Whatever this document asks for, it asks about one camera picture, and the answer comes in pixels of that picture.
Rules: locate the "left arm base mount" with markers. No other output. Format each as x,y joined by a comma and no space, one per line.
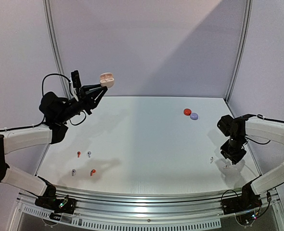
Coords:
57,204

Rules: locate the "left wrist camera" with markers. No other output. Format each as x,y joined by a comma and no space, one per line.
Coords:
75,84

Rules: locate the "red charging case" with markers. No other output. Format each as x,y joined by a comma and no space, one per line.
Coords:
187,111

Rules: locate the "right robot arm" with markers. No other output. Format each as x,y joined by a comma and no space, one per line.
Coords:
257,129

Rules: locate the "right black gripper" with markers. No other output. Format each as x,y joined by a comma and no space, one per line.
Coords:
234,155

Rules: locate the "right aluminium corner post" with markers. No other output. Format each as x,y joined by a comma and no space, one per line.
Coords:
240,49

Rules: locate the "aluminium corner post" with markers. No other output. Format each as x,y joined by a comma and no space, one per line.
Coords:
240,49
52,36

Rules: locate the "purple charging case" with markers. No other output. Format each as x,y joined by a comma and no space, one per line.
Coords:
194,116

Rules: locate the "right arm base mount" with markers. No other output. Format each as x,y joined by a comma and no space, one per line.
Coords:
239,204

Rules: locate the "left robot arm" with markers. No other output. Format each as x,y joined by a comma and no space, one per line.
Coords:
57,111

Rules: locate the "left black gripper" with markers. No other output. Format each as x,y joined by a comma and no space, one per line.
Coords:
86,98

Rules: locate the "left aluminium corner post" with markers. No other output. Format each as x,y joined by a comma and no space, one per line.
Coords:
52,36

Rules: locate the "aluminium front rail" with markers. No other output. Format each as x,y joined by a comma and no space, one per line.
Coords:
98,211

